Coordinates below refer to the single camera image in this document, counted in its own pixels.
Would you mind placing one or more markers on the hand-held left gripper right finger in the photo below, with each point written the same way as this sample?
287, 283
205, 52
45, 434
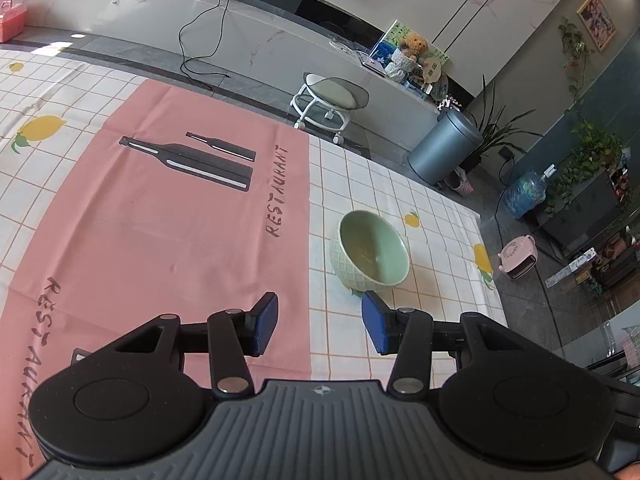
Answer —
375, 317

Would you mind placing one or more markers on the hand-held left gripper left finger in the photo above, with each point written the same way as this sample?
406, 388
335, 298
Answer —
265, 322

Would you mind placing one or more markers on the green ceramic bowl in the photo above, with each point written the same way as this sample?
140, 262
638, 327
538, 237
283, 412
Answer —
370, 255

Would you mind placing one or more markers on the checked lemon-print tablecloth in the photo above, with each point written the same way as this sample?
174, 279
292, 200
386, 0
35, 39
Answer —
350, 180

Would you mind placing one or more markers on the pink space heater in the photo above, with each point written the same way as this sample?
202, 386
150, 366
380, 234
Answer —
517, 257

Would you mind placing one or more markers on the patterned small basket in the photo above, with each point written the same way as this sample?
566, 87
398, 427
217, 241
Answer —
461, 183

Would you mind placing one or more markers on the long white carton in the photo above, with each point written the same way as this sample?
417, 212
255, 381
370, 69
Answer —
570, 268

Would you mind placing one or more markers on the pink printed placemat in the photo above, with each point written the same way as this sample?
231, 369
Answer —
125, 220

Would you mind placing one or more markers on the grey-blue trash bin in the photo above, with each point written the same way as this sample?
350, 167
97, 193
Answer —
440, 147

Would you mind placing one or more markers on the blue water jug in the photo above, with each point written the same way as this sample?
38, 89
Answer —
525, 192

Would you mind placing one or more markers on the dark grey cabinet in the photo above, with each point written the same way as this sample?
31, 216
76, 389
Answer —
575, 210

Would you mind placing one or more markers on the long-leaf potted plant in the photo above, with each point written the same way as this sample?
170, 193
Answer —
492, 122

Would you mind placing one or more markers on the grey rolling stool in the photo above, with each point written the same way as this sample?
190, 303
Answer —
332, 91

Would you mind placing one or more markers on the round hand fan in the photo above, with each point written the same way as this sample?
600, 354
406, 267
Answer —
434, 74

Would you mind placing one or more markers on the teddy bear in knit pot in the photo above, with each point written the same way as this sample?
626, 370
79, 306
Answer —
405, 57

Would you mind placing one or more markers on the colourful picture book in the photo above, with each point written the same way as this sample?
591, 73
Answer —
382, 52

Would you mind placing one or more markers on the leafy trailing plant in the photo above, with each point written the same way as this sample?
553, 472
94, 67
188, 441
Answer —
590, 160

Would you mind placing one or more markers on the grey marble media console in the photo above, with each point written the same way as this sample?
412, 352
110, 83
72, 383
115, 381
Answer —
260, 45

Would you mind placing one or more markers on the hanging vine plant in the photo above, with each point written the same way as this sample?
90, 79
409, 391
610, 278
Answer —
575, 55

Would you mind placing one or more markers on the pink storage box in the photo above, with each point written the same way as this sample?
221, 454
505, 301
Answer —
11, 20

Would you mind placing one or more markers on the framed wall picture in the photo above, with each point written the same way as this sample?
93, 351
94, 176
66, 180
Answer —
596, 20

